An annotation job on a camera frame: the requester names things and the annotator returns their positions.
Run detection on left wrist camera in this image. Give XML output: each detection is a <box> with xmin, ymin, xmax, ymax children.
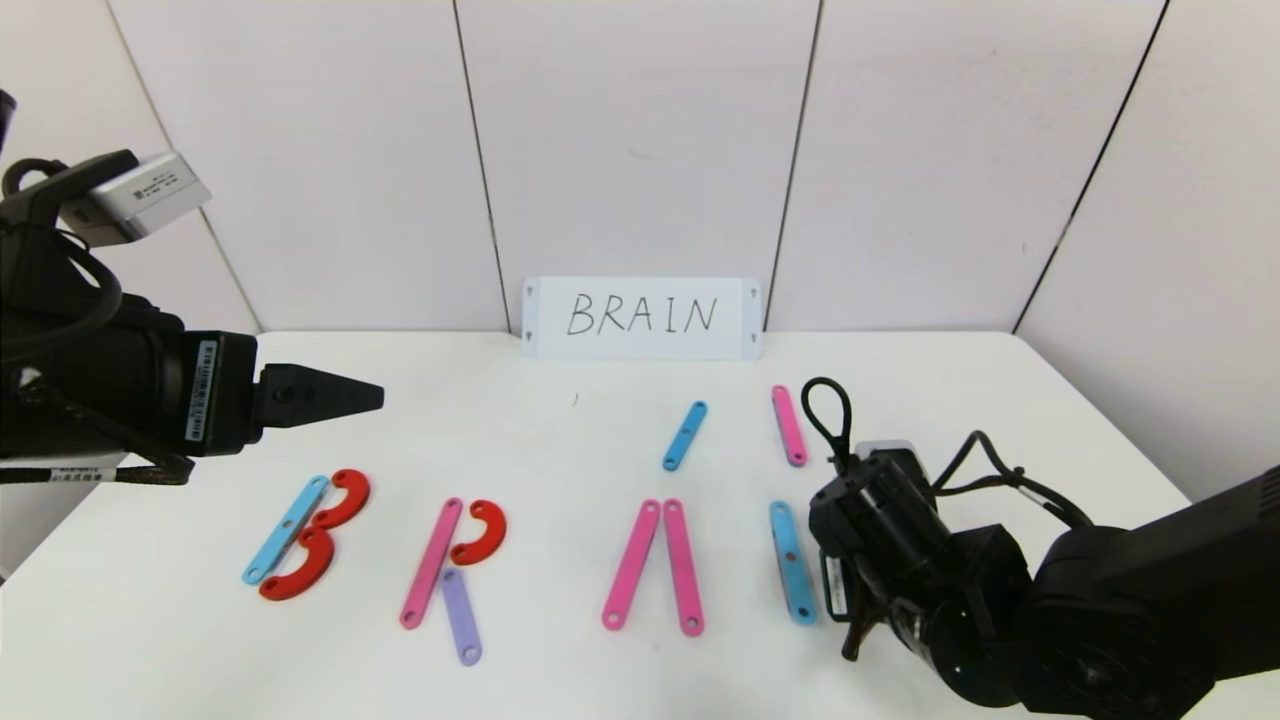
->
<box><xmin>80</xmin><ymin>151</ymin><xmax>214</xmax><ymax>248</ymax></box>

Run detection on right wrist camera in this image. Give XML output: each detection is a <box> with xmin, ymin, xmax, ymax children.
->
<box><xmin>855</xmin><ymin>439</ymin><xmax>919</xmax><ymax>471</ymax></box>

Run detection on white sign reading BRAIN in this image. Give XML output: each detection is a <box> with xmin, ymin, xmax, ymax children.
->
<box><xmin>522</xmin><ymin>276</ymin><xmax>763</xmax><ymax>360</ymax></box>

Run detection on small red curved piece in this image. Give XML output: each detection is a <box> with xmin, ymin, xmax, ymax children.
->
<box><xmin>449</xmin><ymin>500</ymin><xmax>507</xmax><ymax>567</ymax></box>

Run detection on red curved plastic piece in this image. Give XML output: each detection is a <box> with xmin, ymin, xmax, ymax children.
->
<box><xmin>311</xmin><ymin>469</ymin><xmax>371</xmax><ymax>531</ymax></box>
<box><xmin>258</xmin><ymin>527</ymin><xmax>335</xmax><ymax>602</ymax></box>

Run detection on braided black labelled cable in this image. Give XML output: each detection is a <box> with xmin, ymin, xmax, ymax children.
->
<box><xmin>0</xmin><ymin>455</ymin><xmax>196</xmax><ymax>487</ymax></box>

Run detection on blue plastic bar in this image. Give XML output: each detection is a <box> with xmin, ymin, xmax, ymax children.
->
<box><xmin>241</xmin><ymin>475</ymin><xmax>330</xmax><ymax>586</ymax></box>
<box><xmin>662</xmin><ymin>401</ymin><xmax>709</xmax><ymax>471</ymax></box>

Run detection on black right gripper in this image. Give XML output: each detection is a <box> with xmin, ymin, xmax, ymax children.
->
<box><xmin>819</xmin><ymin>548</ymin><xmax>893</xmax><ymax>662</ymax></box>

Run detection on pink plastic bar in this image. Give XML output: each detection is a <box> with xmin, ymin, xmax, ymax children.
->
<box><xmin>601</xmin><ymin>500</ymin><xmax>662</xmax><ymax>633</ymax></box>
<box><xmin>662</xmin><ymin>499</ymin><xmax>705</xmax><ymax>638</ymax></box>
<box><xmin>398</xmin><ymin>498</ymin><xmax>464</xmax><ymax>631</ymax></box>
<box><xmin>771</xmin><ymin>385</ymin><xmax>808</xmax><ymax>468</ymax></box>

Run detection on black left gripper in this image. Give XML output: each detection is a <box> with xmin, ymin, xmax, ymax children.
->
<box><xmin>58</xmin><ymin>321</ymin><xmax>385</xmax><ymax>459</ymax></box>

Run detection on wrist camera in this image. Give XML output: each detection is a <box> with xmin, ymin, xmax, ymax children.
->
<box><xmin>80</xmin><ymin>151</ymin><xmax>214</xmax><ymax>248</ymax></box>
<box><xmin>855</xmin><ymin>439</ymin><xmax>919</xmax><ymax>471</ymax></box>

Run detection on black right arm cable loop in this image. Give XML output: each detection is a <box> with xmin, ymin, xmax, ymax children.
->
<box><xmin>800</xmin><ymin>377</ymin><xmax>854</xmax><ymax>473</ymax></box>

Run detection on blue bar with orange dot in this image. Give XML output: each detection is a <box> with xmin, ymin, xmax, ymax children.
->
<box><xmin>769</xmin><ymin>501</ymin><xmax>821</xmax><ymax>628</ymax></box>

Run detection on short purple plastic bar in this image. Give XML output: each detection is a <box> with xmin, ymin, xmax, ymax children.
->
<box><xmin>441</xmin><ymin>568</ymin><xmax>483</xmax><ymax>667</ymax></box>

